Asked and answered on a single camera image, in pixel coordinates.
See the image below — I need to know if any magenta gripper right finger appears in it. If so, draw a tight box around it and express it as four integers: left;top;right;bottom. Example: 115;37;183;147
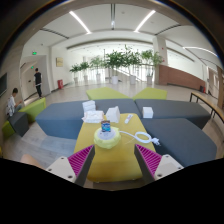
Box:
134;144;183;184

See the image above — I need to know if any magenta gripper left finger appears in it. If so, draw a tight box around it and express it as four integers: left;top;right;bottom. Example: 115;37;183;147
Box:
47;145;95;186

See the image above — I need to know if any yellow ottoman table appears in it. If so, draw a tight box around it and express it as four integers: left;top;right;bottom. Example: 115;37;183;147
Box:
73;113;157;183

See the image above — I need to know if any grey ottoman right front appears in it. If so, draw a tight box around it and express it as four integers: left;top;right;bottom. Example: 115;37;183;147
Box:
142;118;217;167

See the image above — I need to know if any grey ottoman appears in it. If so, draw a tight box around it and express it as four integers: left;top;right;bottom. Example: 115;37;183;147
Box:
135;99;210;129
36;99;142;139
142;118;217;167

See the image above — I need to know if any yellow round power socket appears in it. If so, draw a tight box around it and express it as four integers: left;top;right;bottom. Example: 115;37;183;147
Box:
94;127;121;149

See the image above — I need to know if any grey ottoman left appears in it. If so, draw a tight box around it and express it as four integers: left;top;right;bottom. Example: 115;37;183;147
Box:
36;99;142;139

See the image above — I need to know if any white remote control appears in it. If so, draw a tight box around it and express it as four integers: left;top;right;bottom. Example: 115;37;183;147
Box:
125;114;133;124

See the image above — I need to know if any small white box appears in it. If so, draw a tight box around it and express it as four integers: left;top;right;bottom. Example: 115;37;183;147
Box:
142;107;154;118

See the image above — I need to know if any white folded cloth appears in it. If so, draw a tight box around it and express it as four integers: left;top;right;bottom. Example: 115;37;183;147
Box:
82;111;104;123

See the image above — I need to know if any grey ottoman right rear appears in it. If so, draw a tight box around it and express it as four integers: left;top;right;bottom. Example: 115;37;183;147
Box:
135;99;210;129

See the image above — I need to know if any white paper stack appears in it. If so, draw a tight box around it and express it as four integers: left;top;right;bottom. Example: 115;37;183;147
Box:
82;100;96;112

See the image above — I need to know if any white tissue box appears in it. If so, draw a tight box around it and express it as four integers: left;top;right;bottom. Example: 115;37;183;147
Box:
106;106;120;123

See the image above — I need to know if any green bench seat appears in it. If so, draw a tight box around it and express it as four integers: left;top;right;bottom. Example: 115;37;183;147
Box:
21;98;46;123

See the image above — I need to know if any dark grey cube seat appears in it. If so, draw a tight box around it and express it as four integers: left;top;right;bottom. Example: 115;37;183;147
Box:
9;112;29;137

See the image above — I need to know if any green ottoman rear right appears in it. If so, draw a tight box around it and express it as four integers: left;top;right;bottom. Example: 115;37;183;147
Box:
133;87;167;100

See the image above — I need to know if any green ottoman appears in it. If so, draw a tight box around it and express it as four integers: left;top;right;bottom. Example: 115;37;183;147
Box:
133;87;167;100
86;87;128;100

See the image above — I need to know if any green ottoman rear left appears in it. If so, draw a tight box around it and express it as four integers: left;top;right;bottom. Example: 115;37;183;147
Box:
86;87;128;100

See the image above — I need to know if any seated person white shirt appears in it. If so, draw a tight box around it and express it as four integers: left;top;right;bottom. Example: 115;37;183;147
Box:
6;88;22;117

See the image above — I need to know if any red fire extinguisher box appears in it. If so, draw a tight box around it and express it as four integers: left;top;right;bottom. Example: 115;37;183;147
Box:
57;79;64;89

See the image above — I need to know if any standing person black shirt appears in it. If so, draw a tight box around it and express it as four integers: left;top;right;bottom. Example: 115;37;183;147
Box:
34;68;42;99

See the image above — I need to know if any potted plant far left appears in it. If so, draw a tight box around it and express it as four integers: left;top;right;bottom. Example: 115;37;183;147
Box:
70;64;81;84

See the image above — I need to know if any potted plant centre right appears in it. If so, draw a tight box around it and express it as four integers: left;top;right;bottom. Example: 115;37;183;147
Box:
124;46;141;85

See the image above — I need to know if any potted plant white pot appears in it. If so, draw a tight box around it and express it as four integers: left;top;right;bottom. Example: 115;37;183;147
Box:
105;51;123;85

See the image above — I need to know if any white coiled power cable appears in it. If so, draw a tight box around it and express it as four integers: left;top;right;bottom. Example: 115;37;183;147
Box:
118;130;161;147

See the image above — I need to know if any wooden bench black frame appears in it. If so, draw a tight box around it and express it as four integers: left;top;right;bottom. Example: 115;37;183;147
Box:
190;92;224;124

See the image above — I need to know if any yellow wall picture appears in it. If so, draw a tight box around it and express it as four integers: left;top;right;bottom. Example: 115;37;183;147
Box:
56;57;64;67

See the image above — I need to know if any wall mounted black screen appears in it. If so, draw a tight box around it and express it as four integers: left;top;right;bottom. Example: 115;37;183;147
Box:
0;73;7;97

